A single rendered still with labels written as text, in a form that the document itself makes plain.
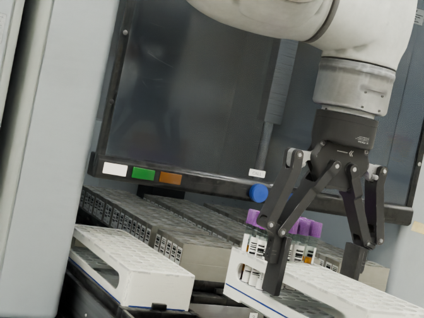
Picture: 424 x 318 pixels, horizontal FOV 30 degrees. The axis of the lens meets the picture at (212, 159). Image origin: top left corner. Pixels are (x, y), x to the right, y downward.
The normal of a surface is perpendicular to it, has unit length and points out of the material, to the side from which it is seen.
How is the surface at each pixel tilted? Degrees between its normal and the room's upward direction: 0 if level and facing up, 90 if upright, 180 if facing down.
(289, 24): 148
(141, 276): 90
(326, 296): 90
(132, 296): 90
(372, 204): 106
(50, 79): 90
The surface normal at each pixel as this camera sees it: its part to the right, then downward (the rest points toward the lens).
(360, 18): 0.23, 0.33
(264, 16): -0.01, 0.91
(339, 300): -0.88, -0.16
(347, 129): -0.08, 0.04
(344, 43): -0.18, 0.76
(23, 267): 0.44, 0.14
